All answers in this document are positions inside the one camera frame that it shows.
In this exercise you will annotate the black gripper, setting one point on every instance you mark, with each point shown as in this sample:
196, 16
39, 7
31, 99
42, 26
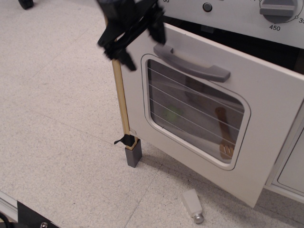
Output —
126, 20

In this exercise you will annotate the aluminium frame rail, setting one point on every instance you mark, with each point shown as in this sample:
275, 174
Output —
9, 206

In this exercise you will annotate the grey post foot cap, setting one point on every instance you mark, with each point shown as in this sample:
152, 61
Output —
133, 156

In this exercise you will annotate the white toy oven cabinet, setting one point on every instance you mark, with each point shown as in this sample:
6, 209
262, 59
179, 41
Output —
238, 24

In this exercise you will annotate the wooden corner post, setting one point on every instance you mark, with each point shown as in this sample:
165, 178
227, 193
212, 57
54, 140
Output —
121, 96

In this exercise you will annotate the white oven door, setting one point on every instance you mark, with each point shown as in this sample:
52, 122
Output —
263, 102

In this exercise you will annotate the white salt shaker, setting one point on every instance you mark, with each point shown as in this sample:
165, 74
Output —
193, 206

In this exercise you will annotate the dark round push button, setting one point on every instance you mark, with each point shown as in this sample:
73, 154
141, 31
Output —
207, 7

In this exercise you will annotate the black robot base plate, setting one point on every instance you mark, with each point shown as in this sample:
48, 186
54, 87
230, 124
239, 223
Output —
32, 219

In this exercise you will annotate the white cabinet door right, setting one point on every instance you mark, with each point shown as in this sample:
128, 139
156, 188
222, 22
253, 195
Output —
292, 174

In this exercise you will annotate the grey oven door handle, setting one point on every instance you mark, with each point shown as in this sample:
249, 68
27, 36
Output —
212, 73

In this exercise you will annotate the grey temperature knob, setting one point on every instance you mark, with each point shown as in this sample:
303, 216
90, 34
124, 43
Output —
278, 11

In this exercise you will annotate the black tape piece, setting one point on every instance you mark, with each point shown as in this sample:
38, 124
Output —
127, 140

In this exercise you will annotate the wooden slotted spatula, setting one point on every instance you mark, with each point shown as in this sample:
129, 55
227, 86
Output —
227, 144

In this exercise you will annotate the black caster wheel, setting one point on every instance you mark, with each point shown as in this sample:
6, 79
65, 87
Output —
26, 4

